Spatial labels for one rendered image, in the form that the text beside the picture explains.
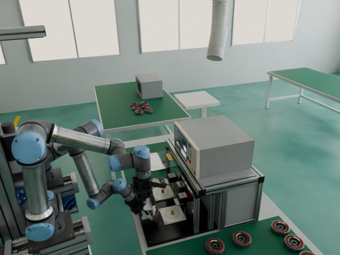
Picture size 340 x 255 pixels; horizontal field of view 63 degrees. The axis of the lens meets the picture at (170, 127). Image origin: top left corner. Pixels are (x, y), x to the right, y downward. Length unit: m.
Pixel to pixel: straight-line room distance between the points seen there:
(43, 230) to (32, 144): 0.43
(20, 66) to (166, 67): 3.02
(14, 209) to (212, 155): 1.13
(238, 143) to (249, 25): 5.69
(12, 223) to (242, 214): 1.37
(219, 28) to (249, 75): 4.77
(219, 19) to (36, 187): 2.22
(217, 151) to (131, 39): 4.84
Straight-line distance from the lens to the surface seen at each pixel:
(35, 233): 1.45
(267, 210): 2.18
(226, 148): 1.73
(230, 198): 1.83
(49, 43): 6.22
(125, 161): 1.29
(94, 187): 1.72
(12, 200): 1.73
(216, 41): 2.83
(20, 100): 6.59
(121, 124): 3.39
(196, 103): 2.65
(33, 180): 1.30
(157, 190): 2.21
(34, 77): 6.40
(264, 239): 1.97
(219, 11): 2.91
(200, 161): 1.70
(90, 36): 6.18
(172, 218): 1.98
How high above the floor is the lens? 2.15
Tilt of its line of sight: 26 degrees down
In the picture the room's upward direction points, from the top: 2 degrees counter-clockwise
